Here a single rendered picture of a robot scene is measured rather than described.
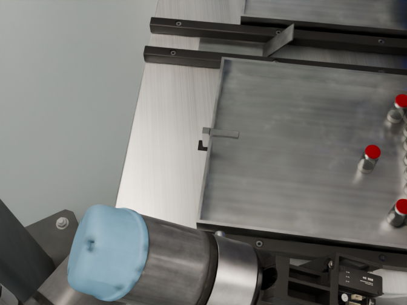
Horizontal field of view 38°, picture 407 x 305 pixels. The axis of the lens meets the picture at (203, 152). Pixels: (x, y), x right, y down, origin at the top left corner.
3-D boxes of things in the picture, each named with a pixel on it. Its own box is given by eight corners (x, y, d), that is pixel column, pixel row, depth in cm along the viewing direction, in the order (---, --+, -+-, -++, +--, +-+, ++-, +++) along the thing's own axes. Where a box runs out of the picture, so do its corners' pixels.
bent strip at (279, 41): (290, 48, 92) (294, 23, 87) (288, 63, 91) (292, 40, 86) (200, 39, 93) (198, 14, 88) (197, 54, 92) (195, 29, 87)
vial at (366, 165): (373, 160, 83) (381, 146, 79) (373, 174, 82) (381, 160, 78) (357, 158, 83) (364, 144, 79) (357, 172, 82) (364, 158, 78)
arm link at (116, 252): (81, 201, 54) (99, 194, 46) (191, 231, 58) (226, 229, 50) (57, 288, 52) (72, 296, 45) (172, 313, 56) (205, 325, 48)
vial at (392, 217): (403, 212, 79) (413, 198, 75) (403, 227, 78) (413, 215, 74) (386, 210, 80) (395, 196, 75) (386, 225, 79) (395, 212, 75)
